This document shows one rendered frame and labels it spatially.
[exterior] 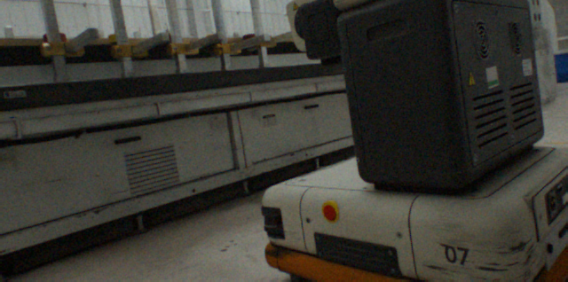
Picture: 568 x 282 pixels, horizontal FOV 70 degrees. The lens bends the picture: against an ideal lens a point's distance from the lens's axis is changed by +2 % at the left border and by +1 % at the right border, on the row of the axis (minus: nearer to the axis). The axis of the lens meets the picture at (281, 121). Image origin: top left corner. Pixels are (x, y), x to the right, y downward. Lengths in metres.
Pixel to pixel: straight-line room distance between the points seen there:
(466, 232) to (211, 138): 1.66
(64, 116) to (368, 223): 1.21
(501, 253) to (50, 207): 1.65
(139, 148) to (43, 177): 0.41
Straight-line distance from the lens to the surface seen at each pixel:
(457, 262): 0.83
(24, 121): 1.69
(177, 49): 1.90
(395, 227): 0.87
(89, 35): 1.48
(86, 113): 1.74
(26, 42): 1.90
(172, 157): 2.12
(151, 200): 2.05
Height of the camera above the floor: 0.52
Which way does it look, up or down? 3 degrees down
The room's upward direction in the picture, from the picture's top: 9 degrees counter-clockwise
